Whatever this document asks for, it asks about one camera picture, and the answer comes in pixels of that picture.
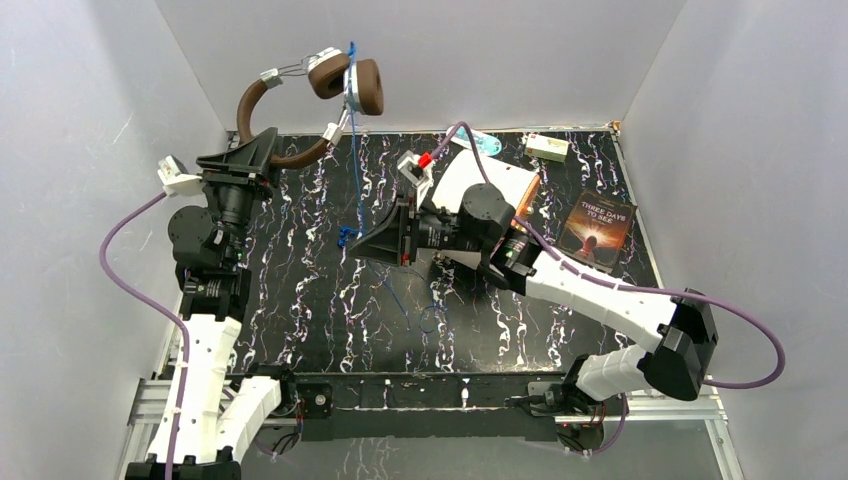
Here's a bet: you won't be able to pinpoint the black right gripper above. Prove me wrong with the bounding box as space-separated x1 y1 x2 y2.
349 190 490 267

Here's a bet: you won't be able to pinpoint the thin blue headphone cable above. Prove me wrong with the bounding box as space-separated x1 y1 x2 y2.
334 40 445 335

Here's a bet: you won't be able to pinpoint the brown silver headphones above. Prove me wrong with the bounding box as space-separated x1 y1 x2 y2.
235 45 384 170

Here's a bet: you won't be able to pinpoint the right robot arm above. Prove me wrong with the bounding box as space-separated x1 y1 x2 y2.
349 183 718 416

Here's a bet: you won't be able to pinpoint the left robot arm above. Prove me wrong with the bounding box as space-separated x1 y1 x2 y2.
124 128 299 479

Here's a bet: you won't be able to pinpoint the white cylindrical drum box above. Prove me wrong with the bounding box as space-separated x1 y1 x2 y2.
427 152 541 256

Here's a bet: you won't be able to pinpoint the blue white blister pack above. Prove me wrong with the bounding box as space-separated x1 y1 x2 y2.
450 127 503 157

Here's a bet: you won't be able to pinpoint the small white green box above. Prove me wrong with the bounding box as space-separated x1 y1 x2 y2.
524 133 570 163

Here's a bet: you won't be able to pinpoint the dark book three days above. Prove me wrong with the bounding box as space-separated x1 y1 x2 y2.
556 190 637 273

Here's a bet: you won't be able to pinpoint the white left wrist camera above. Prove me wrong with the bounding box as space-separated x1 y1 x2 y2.
157 155 203 197

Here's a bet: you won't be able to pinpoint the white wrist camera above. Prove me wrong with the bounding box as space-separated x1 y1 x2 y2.
397 150 435 209
157 155 203 197

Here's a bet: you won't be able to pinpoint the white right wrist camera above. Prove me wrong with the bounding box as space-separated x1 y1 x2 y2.
397 150 435 209

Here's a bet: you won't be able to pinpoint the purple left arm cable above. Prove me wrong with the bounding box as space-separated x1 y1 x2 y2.
99 192 193 480

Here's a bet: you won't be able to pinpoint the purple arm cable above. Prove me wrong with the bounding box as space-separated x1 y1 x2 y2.
99 192 193 480
423 121 787 458

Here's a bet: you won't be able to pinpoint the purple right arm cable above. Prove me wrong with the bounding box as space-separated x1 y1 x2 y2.
423 121 787 458

